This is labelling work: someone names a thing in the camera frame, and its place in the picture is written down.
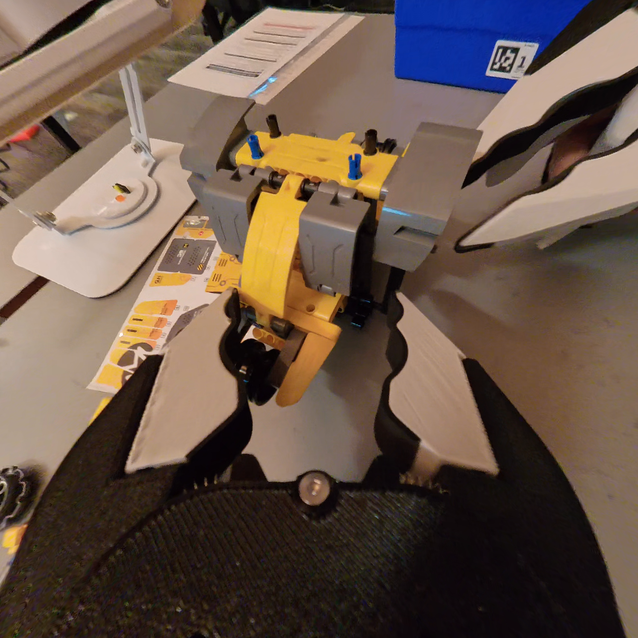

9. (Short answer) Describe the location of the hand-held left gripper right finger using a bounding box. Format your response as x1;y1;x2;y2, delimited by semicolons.
374;291;500;481

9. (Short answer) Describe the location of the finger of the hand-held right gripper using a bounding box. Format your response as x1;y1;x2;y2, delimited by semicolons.
455;142;638;251
463;10;638;189

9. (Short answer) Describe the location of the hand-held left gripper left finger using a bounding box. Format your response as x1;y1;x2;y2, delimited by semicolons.
125;289;254;473

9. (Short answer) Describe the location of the yellow grey building-block toy vehicle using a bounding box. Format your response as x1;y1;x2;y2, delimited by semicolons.
179;94;483;408

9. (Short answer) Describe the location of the yellow grey sticker sheet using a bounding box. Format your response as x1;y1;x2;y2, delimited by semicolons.
87;215;260;394

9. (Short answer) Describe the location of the blue plastic bin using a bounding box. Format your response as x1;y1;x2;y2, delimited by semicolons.
394;0;594;95

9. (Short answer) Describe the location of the white monitor stand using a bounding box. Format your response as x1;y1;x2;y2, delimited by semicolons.
0;0;206;300

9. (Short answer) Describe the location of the small yellow toy piece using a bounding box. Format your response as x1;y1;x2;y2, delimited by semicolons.
0;523;27;558

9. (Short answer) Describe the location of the white printed paper sheet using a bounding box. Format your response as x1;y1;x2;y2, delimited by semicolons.
167;7;366;106

